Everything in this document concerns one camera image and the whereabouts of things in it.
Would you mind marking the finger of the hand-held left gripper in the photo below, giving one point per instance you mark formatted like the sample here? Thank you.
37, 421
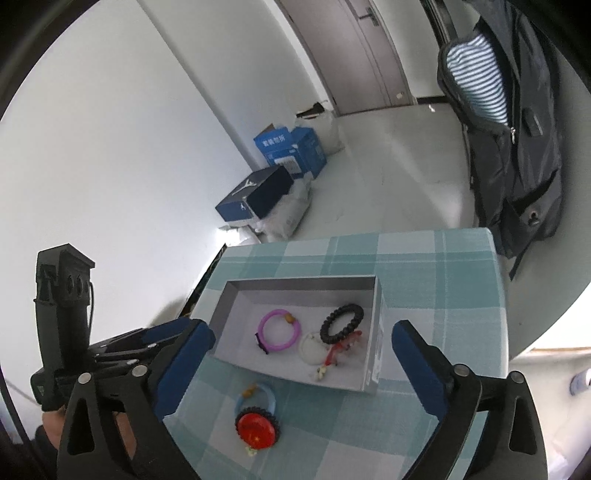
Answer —
120, 359
138, 337

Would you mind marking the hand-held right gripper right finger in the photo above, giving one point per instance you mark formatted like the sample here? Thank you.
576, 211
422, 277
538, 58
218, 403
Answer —
415, 364

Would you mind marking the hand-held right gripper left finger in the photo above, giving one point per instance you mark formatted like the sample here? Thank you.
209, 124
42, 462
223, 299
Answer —
184, 364

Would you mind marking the small white charm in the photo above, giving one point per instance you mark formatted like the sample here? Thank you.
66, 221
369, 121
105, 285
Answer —
321, 373

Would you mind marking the grey cardboard box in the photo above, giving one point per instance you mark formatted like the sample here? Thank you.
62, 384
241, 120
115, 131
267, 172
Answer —
286, 369

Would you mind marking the person's left hand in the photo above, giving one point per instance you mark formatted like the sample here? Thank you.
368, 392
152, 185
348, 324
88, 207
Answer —
51, 427

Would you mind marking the teal plaid tablecloth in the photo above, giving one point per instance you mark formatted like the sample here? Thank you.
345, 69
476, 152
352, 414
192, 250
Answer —
415, 277

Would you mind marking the white blue bottle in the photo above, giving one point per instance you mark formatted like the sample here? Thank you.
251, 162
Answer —
581, 383

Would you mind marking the white plastic packaging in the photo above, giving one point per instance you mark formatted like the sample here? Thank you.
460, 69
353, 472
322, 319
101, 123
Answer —
286, 212

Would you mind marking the dark blue shoebox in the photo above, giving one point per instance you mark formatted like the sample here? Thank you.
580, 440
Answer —
268, 189

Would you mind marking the dark backpack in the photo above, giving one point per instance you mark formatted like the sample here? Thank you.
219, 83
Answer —
521, 161

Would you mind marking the blue cardboard carton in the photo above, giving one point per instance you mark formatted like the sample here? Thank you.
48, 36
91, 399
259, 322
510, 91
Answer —
304, 152

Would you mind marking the white plastic bag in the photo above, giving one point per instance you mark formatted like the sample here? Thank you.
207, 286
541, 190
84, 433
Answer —
330, 134

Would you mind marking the black item on bag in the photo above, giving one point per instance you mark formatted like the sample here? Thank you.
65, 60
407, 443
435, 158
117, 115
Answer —
314, 110

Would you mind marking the grey door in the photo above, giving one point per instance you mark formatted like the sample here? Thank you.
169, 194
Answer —
351, 55

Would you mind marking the black coat stand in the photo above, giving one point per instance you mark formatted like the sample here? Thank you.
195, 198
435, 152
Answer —
438, 14

